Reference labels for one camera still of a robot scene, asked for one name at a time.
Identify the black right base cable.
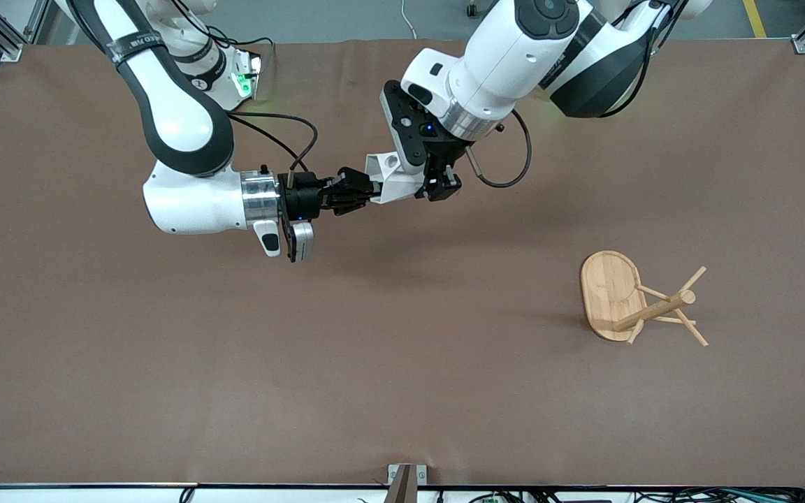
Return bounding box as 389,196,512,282
203,24,277,71

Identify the white faceted cup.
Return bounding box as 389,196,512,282
365,152,426,205

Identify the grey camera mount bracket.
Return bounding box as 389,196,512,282
386,463,428,503

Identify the yellow floor tape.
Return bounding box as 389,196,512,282
743,0,769,39

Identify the brown table cover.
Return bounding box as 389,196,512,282
0,38,805,486

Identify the metal base connector box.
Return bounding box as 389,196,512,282
230,50,264,100

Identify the wooden cup rack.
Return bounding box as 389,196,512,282
579,250,709,348

